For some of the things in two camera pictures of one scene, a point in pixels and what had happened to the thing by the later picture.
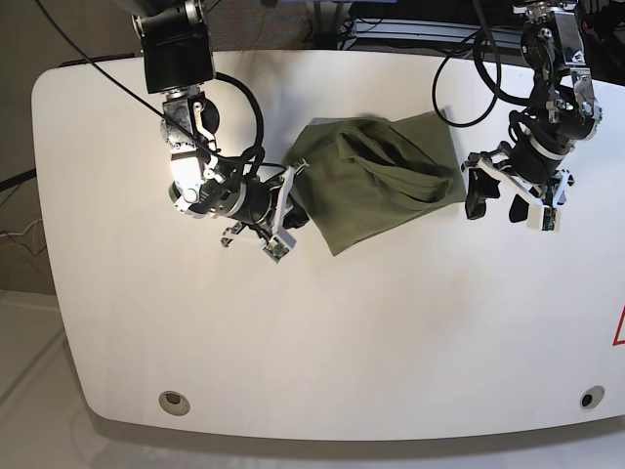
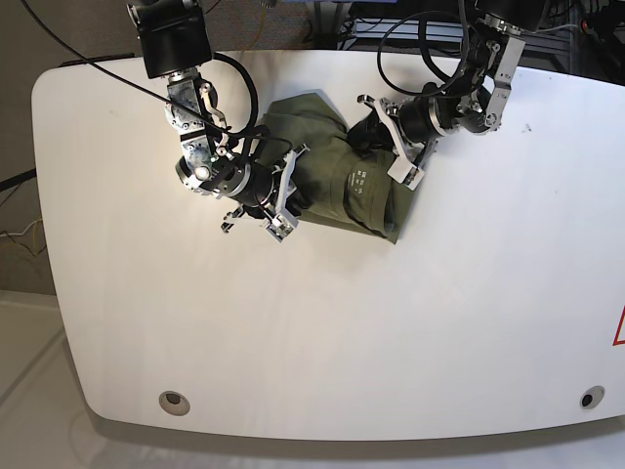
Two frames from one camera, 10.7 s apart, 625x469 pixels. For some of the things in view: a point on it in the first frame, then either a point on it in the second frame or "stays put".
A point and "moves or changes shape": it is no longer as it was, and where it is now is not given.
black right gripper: [528, 163] -> [413, 126]
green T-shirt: [360, 177] moves or changes shape
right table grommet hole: [592, 397] stays put
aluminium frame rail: [432, 31] stays put
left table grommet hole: [175, 403] stays put
